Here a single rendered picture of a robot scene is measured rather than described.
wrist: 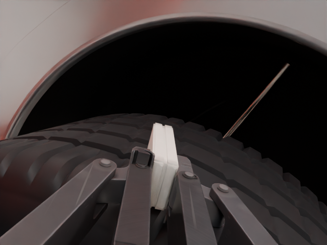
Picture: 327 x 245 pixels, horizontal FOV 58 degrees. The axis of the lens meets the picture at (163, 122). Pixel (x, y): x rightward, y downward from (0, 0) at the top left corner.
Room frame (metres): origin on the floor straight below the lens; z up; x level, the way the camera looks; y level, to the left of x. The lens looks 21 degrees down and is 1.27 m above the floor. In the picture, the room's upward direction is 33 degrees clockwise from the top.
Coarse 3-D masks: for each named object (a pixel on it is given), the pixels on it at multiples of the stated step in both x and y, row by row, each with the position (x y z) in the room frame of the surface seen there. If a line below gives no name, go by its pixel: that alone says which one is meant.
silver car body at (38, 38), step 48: (0, 0) 0.56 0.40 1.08; (48, 0) 0.53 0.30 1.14; (96, 0) 0.48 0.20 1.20; (144, 0) 0.46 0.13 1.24; (192, 0) 0.45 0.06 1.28; (240, 0) 0.43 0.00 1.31; (288, 0) 0.42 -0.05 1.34; (0, 48) 0.55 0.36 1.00; (48, 48) 0.49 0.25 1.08; (0, 96) 0.51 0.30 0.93
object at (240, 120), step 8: (288, 64) 0.68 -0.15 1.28; (280, 72) 0.68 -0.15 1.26; (272, 80) 0.68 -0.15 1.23; (280, 80) 0.68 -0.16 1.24; (264, 88) 0.68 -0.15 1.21; (272, 88) 0.68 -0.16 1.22; (256, 96) 0.68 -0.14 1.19; (264, 96) 0.68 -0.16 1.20; (248, 104) 0.68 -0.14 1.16; (256, 104) 0.68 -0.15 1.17; (248, 112) 0.68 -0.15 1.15; (240, 120) 0.67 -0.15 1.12; (232, 128) 0.67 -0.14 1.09; (224, 136) 0.68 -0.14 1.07; (232, 136) 0.68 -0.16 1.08
